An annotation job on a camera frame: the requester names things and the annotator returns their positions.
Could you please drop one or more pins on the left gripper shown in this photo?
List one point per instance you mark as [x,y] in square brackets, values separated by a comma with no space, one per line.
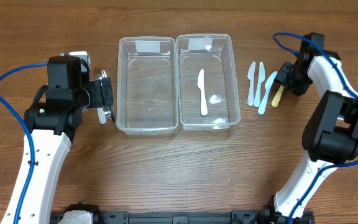
[105,92]

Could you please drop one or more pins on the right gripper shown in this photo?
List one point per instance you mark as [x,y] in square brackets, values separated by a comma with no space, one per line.
[285,73]

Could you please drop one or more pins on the mint green plastic knife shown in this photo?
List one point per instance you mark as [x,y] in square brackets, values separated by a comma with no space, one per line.
[261,79]

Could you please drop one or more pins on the yellow plastic knife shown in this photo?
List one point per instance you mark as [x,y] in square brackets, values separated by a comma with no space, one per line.
[277,96]

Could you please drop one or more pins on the pale white plastic knife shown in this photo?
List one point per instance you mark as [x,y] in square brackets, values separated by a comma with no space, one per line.
[250,76]

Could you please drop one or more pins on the light blue plastic knife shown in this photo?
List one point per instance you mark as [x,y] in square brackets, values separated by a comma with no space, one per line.
[268,86]

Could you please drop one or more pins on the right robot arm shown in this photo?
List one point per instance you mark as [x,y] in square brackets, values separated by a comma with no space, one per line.
[330,138]

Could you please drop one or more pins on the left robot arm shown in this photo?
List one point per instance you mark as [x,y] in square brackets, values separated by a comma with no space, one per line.
[50,124]

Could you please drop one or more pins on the left clear plastic container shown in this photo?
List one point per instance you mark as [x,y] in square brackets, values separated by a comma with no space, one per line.
[147,86]

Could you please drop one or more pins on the clear plastic container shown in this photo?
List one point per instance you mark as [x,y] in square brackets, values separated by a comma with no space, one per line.
[147,86]
[215,55]

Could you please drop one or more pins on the right clear plastic container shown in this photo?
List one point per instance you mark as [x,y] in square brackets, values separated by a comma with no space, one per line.
[215,55]

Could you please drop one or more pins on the shiny steel fork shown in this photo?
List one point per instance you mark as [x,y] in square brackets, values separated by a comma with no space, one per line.
[99,73]

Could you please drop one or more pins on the dark handled steel fork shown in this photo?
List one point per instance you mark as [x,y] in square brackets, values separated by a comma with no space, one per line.
[111,113]

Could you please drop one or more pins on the white plastic fork thick handle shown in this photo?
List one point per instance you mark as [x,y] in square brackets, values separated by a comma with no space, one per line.
[101,115]

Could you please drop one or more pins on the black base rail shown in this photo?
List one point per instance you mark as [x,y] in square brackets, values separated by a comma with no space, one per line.
[236,216]

